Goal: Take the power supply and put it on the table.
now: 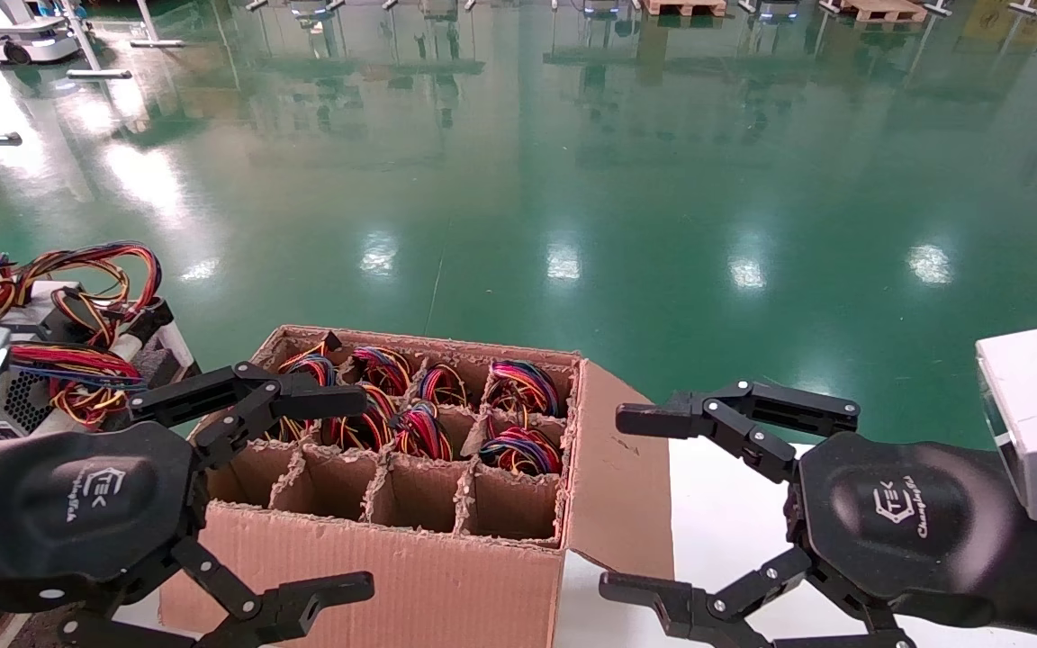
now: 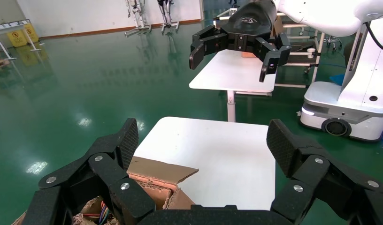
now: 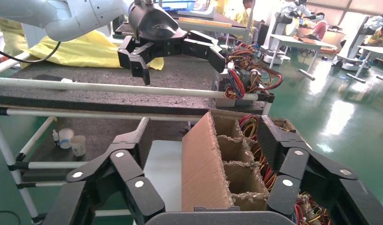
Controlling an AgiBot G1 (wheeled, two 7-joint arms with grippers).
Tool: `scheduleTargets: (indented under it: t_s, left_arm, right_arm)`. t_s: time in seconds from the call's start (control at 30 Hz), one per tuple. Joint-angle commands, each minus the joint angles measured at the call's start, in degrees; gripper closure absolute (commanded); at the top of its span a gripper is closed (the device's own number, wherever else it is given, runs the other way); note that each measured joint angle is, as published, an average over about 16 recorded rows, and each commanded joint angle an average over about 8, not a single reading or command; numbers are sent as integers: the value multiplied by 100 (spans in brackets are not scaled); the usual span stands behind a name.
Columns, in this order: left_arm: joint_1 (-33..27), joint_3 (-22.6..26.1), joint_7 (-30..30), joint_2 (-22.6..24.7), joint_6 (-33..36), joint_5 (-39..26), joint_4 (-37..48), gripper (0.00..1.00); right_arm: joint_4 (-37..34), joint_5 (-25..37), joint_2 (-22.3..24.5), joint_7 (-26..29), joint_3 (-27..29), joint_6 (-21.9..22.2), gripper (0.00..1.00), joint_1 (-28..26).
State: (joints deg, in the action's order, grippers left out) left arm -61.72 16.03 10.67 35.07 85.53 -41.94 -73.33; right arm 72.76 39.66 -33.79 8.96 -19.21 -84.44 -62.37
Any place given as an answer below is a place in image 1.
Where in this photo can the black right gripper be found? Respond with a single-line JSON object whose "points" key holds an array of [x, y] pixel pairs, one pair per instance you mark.
{"points": [[897, 517]]}

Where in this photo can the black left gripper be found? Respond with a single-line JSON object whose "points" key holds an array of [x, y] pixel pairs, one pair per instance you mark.
{"points": [[77, 504]]}

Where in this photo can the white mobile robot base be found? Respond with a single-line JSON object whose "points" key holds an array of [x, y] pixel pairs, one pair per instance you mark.
{"points": [[28, 36]]}

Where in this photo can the brown cardboard box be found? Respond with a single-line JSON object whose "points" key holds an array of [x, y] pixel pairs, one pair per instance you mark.
{"points": [[374, 576]]}

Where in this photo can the white pipe leg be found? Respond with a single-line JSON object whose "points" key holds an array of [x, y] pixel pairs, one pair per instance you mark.
{"points": [[178, 346]]}

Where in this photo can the cardboard divider insert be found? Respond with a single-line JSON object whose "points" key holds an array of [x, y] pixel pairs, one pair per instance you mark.
{"points": [[467, 495]]}

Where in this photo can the wooden pallet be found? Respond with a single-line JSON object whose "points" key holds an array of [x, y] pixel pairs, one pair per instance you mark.
{"points": [[883, 11], [685, 7]]}

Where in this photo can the white pipe rail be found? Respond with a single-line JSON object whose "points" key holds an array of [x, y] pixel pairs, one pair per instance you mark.
{"points": [[129, 347]]}

